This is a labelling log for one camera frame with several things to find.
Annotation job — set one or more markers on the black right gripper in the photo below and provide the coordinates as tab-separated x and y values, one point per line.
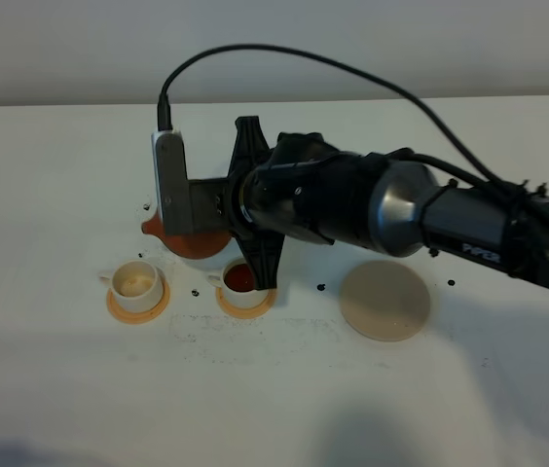
261	250

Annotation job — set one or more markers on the brown clay teapot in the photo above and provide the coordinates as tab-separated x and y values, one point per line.
194	246

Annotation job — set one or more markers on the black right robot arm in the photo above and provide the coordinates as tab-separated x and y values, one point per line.
394	204

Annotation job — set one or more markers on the beige round teapot coaster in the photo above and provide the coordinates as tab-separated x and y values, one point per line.
385	301

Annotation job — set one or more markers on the white right teacup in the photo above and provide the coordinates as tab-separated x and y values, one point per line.
237	284

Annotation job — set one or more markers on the white teacup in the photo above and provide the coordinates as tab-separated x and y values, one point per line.
237	284
136	286

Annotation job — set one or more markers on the orange right cup coaster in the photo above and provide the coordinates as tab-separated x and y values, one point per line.
246	313

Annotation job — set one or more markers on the orange cup coaster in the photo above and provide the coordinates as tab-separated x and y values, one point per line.
246	313
133	318

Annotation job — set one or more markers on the white left teacup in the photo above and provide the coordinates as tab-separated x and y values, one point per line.
136	286

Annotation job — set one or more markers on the orange left cup coaster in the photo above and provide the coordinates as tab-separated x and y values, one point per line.
133	318

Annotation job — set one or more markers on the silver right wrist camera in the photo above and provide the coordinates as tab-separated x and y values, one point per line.
185	206

